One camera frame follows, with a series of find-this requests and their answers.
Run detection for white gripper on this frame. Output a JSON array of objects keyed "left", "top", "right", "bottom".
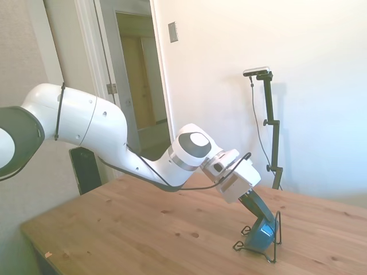
[{"left": 218, "top": 159, "right": 274, "bottom": 223}]

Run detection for blue ceramic bowl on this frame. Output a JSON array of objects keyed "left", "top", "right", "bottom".
[{"left": 244, "top": 217, "right": 280, "bottom": 250}]

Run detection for wooden hallway door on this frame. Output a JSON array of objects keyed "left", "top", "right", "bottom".
[{"left": 119, "top": 33, "right": 168, "bottom": 130}]

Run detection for black chair back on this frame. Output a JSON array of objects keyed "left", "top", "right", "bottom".
[{"left": 69, "top": 146, "right": 103, "bottom": 197}]

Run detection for open white door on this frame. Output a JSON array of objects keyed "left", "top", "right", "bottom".
[{"left": 95, "top": 0, "right": 142, "bottom": 157}]

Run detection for white door with knob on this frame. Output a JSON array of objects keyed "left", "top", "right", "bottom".
[{"left": 42, "top": 0, "right": 87, "bottom": 92}]

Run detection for black wire bowl rack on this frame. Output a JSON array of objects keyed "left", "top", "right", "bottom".
[{"left": 232, "top": 210, "right": 283, "bottom": 264}]

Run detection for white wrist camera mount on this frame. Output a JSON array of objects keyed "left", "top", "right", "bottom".
[{"left": 200, "top": 148, "right": 240, "bottom": 184}]

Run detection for black camera stand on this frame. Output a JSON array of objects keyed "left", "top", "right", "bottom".
[{"left": 255, "top": 71, "right": 284, "bottom": 190}]

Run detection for grey exterior camera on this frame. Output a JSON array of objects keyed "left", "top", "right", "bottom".
[{"left": 243, "top": 66, "right": 271, "bottom": 78}]

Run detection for grey wall switch plate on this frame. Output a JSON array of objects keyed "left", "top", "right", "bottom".
[{"left": 167, "top": 21, "right": 179, "bottom": 44}]

